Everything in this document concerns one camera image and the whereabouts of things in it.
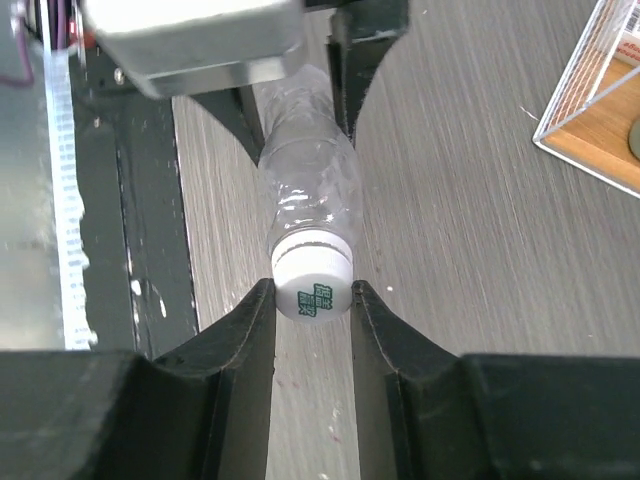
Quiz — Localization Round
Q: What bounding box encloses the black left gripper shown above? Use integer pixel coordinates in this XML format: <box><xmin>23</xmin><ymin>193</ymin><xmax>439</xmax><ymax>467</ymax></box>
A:
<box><xmin>301</xmin><ymin>0</ymin><xmax>410</xmax><ymax>140</ymax></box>

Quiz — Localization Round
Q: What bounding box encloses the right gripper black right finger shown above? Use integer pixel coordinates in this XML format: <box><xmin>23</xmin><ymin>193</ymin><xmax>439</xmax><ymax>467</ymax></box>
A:
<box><xmin>351</xmin><ymin>281</ymin><xmax>639</xmax><ymax>479</ymax></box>

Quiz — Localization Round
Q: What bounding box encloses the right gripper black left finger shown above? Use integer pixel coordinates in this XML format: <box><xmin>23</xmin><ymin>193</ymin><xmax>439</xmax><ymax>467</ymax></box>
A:
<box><xmin>1</xmin><ymin>279</ymin><xmax>276</xmax><ymax>479</ymax></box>

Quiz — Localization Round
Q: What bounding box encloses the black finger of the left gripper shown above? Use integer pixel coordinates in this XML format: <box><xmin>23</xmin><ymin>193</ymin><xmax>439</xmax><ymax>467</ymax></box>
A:
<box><xmin>190</xmin><ymin>85</ymin><xmax>265</xmax><ymax>166</ymax></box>

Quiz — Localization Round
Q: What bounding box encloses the clear plastic bottle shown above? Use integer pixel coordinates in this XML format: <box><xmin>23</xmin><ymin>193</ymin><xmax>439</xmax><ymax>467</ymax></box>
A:
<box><xmin>256</xmin><ymin>64</ymin><xmax>364</xmax><ymax>250</ymax></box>

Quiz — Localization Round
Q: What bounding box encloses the white bottle cap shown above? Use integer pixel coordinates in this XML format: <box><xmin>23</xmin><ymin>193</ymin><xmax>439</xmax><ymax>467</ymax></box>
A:
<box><xmin>271</xmin><ymin>229</ymin><xmax>354</xmax><ymax>324</ymax></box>

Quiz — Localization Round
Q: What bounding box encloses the white box, bottom shelf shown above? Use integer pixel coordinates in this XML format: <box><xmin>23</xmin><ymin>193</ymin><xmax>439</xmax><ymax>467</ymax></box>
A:
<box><xmin>614</xmin><ymin>2</ymin><xmax>640</xmax><ymax>67</ymax></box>

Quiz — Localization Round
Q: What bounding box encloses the glass jar, bottom shelf front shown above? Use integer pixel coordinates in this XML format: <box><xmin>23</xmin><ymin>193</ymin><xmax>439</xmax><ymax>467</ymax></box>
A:
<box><xmin>628</xmin><ymin>118</ymin><xmax>640</xmax><ymax>160</ymax></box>

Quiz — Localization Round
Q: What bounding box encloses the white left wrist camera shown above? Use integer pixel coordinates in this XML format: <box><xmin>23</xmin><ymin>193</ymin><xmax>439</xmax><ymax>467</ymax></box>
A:
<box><xmin>81</xmin><ymin>0</ymin><xmax>306</xmax><ymax>99</ymax></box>

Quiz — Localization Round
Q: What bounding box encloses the white slotted cable duct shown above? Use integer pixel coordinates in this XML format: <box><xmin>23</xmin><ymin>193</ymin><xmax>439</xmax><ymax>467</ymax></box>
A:
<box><xmin>39</xmin><ymin>1</ymin><xmax>97</xmax><ymax>350</ymax></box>

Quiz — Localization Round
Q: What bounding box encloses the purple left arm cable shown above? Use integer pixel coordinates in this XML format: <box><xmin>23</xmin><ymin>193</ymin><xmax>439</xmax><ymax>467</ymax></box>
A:
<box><xmin>0</xmin><ymin>0</ymin><xmax>71</xmax><ymax>89</ymax></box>

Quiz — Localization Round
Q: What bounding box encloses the white wire shelf rack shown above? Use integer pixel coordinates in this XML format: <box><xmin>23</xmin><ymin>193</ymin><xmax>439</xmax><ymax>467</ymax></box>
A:
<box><xmin>532</xmin><ymin>1</ymin><xmax>639</xmax><ymax>197</ymax></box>

